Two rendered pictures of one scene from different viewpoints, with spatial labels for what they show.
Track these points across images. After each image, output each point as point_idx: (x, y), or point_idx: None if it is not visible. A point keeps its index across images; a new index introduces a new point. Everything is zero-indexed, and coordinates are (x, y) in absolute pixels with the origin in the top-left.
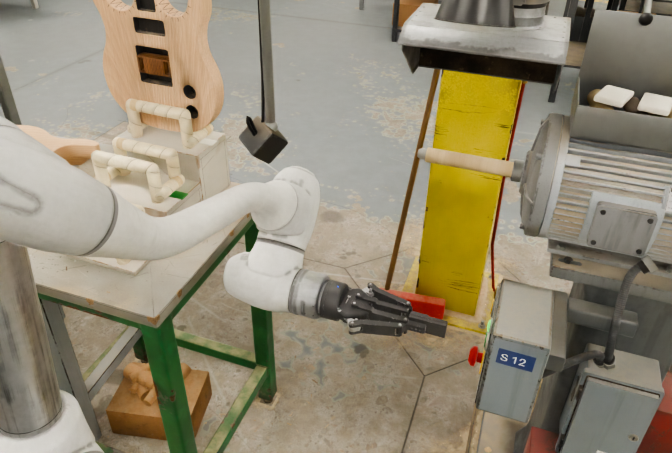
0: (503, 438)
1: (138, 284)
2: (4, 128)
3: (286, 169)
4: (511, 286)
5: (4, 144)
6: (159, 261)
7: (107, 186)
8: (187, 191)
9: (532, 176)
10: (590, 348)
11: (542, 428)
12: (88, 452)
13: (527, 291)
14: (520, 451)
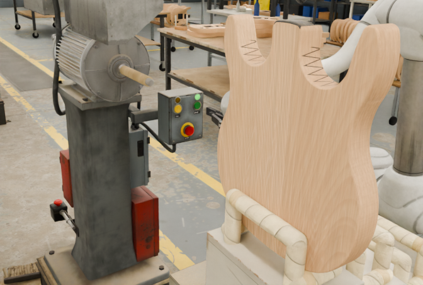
0: (101, 283)
1: None
2: None
3: None
4: (171, 95)
5: None
6: None
7: (360, 21)
8: None
9: (142, 53)
10: (129, 131)
11: (131, 202)
12: (379, 178)
13: (169, 93)
14: (111, 262)
